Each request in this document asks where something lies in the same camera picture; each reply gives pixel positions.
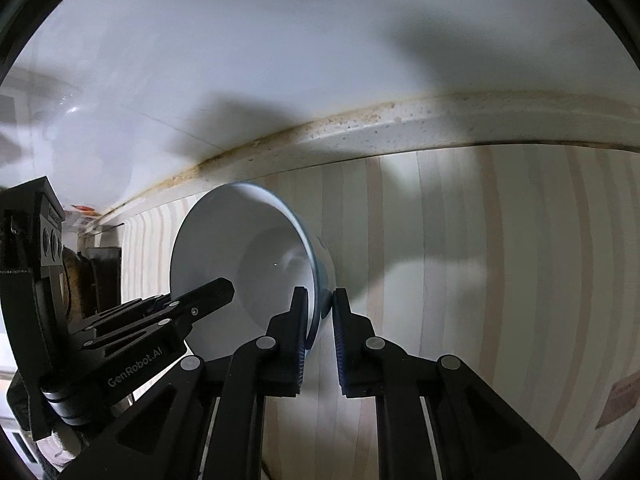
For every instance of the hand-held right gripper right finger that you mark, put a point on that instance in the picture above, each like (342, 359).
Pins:
(342, 340)

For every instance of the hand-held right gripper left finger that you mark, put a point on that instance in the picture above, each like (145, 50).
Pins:
(301, 332)

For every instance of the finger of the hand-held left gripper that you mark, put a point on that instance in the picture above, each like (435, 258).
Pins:
(150, 330)

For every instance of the white bowl blue print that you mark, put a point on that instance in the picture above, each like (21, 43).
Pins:
(240, 240)

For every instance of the steel wok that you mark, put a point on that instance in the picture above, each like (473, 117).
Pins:
(75, 280)

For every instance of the striped cat print cloth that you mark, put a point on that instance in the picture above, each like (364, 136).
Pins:
(450, 260)

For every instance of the colourful wall stickers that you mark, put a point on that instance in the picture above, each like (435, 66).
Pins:
(82, 208)

